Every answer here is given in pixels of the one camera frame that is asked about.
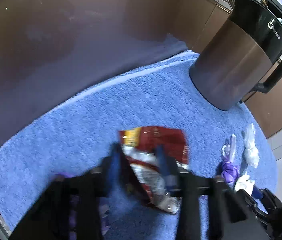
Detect large purple wrapper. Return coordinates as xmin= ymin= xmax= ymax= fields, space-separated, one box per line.
xmin=56 ymin=172 xmax=110 ymax=239

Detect red snack bag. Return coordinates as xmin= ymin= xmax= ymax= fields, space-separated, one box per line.
xmin=119 ymin=126 xmax=189 ymax=214

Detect small twisted purple wrapper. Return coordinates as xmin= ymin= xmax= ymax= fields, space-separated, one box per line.
xmin=221 ymin=134 xmax=240 ymax=184

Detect blue towel mat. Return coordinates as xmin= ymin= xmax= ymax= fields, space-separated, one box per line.
xmin=0 ymin=51 xmax=277 ymax=239

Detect black steel electric kettle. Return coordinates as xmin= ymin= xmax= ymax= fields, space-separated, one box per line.
xmin=189 ymin=0 xmax=282 ymax=111

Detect brown lower cabinets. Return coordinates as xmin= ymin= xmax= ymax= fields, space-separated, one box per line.
xmin=0 ymin=0 xmax=282 ymax=151

